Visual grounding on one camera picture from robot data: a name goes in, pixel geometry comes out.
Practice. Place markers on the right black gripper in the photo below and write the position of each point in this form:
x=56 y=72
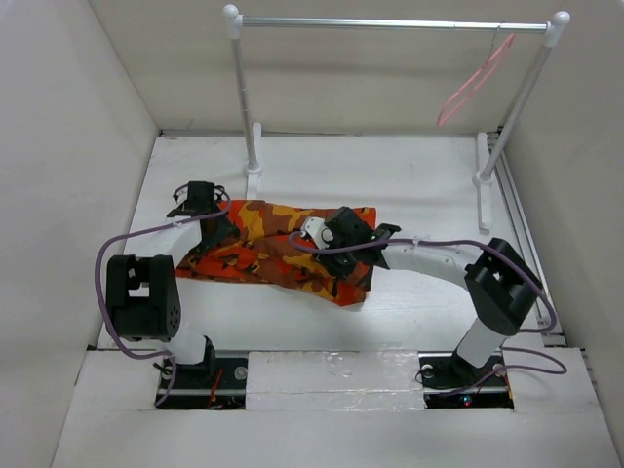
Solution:
x=330 y=263

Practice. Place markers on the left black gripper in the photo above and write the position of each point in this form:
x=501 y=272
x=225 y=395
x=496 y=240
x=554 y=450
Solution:
x=222 y=231

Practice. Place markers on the orange camouflage trousers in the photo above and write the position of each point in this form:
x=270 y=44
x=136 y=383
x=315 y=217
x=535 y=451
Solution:
x=262 y=254

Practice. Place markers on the pink clothes hanger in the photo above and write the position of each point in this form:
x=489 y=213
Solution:
x=475 y=82

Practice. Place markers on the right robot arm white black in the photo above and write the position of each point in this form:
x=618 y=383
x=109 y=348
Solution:
x=501 y=286

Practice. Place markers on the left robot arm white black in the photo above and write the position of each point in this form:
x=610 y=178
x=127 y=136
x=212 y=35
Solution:
x=139 y=297

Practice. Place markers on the white and silver clothes rack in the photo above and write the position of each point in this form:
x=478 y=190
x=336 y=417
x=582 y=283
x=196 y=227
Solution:
x=348 y=76

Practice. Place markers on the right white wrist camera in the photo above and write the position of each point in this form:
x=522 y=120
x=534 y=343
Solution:
x=315 y=230

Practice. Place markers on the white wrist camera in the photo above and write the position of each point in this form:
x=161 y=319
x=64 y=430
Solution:
x=315 y=230
x=194 y=198

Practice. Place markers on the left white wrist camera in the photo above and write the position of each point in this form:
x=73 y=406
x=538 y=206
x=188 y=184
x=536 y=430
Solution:
x=194 y=198

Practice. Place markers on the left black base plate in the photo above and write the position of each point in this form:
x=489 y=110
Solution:
x=220 y=385

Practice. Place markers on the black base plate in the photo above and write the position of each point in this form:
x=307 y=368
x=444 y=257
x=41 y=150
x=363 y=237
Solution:
x=220 y=385
x=450 y=384

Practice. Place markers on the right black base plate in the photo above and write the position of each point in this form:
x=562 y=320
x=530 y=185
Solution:
x=450 y=384

